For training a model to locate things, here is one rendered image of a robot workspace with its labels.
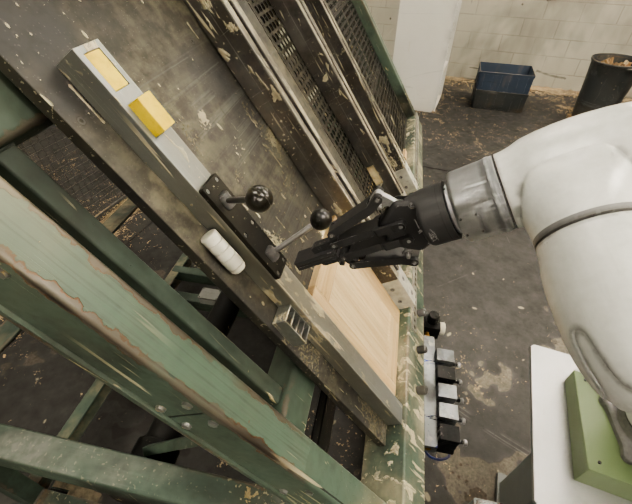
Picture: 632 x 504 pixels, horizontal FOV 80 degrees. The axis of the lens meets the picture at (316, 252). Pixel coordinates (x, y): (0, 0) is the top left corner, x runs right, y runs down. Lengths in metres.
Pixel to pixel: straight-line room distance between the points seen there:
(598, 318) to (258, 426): 0.41
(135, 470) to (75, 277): 0.80
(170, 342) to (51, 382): 2.03
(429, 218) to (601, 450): 0.94
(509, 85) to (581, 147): 4.86
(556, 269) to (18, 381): 2.49
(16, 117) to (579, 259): 0.62
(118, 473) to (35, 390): 1.38
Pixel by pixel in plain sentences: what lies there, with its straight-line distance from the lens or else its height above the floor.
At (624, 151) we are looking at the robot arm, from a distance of 0.45.
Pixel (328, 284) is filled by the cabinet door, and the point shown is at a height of 1.20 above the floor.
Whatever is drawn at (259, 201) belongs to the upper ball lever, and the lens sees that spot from 0.50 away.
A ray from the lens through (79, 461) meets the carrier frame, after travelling 1.25.
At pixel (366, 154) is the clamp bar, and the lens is 1.37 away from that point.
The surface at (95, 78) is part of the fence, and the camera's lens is 0.58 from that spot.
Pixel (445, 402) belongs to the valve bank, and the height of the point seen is 0.73.
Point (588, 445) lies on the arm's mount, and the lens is 1.27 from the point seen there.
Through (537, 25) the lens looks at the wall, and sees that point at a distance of 6.21.
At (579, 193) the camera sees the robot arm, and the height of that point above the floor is 1.63.
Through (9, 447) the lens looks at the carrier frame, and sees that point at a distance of 1.36.
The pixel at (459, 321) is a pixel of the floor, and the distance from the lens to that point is 2.45.
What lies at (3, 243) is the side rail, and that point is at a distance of 0.42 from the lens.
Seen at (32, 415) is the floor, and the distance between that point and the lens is 2.43.
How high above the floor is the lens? 1.83
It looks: 42 degrees down
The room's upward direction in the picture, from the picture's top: straight up
